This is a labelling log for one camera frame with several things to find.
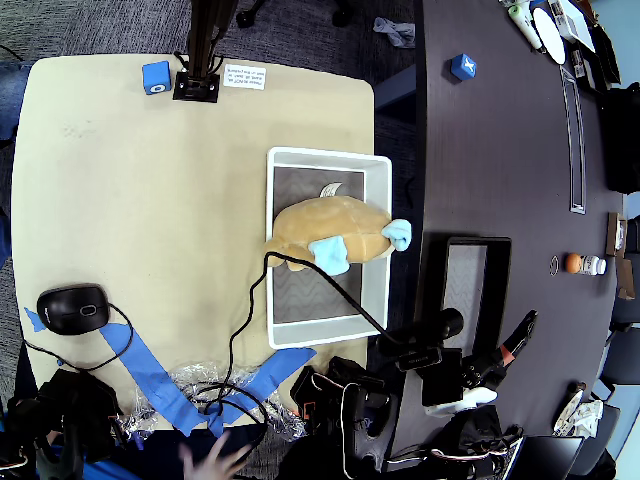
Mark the black webcam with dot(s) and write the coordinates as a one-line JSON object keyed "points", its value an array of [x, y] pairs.
{"points": [[447, 320]]}

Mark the black laptop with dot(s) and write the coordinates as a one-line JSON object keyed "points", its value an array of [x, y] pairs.
{"points": [[550, 457]]}

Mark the black flat case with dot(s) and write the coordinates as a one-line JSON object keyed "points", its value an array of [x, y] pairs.
{"points": [[607, 55]]}

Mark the black camera stand post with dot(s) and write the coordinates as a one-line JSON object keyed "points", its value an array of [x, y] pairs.
{"points": [[200, 45]]}

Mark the small orange ball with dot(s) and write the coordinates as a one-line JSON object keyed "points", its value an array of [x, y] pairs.
{"points": [[573, 262]]}

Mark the black rectangular tray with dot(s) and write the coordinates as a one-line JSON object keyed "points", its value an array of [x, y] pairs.
{"points": [[432, 270]]}

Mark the small blue tape piece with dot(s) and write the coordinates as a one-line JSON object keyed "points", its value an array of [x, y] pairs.
{"points": [[32, 320]]}

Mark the white plastic bin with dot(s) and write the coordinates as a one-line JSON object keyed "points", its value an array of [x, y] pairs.
{"points": [[378, 190]]}

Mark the crinkled clear plastic wrap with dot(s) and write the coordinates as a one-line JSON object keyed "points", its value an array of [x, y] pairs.
{"points": [[195, 372]]}

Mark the wide blue tape strip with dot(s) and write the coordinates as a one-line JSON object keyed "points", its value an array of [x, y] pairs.
{"points": [[280, 367]]}

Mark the white tube green cap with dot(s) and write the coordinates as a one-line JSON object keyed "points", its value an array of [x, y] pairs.
{"points": [[525, 25]]}

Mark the long blue tape strip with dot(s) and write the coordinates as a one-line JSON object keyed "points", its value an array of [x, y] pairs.
{"points": [[150, 375]]}

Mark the white printed box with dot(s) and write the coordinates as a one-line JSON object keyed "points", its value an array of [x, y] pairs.
{"points": [[575, 25]]}

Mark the brown cardboard box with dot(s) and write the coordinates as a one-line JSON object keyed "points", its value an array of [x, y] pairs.
{"points": [[616, 235]]}

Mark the white pill bottle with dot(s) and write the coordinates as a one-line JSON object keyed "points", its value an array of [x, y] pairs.
{"points": [[594, 265]]}

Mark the blue cube white X mark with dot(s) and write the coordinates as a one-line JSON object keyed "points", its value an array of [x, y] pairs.
{"points": [[461, 67]]}

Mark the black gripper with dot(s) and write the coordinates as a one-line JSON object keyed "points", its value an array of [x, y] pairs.
{"points": [[506, 356]]}

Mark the person's blue shirt torso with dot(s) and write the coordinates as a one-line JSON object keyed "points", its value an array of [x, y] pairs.
{"points": [[105, 470]]}

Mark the white round disc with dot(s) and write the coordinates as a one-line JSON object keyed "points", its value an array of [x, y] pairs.
{"points": [[549, 35]]}

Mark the person's right hand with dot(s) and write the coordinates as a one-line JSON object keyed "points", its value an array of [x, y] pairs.
{"points": [[215, 465]]}

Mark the white printed paper label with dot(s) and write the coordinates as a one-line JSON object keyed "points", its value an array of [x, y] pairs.
{"points": [[245, 77]]}

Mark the dark blue fabric chair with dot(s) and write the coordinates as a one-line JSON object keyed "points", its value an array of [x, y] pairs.
{"points": [[12, 100]]}

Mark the black robot arm white link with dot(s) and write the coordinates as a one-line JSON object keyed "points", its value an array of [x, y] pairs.
{"points": [[360, 415]]}

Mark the brown cardboard piece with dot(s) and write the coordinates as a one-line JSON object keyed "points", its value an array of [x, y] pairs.
{"points": [[625, 280]]}

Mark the grey office chair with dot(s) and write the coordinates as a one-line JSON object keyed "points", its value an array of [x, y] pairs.
{"points": [[627, 315], [622, 365]]}

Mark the black computer mouse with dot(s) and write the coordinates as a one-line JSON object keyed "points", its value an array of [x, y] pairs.
{"points": [[70, 310]]}

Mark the blue cube white circle mark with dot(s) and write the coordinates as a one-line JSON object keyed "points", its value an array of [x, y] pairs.
{"points": [[156, 75]]}

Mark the tan plush toy blue ears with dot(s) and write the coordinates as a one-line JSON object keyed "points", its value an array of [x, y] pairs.
{"points": [[340, 220]]}

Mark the white wrapper brown end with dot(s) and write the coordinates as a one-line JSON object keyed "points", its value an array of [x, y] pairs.
{"points": [[567, 412]]}

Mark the crumpled white tissue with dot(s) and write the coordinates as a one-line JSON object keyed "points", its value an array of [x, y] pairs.
{"points": [[587, 420]]}

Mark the grey sock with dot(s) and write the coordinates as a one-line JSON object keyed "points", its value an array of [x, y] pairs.
{"points": [[397, 32]]}

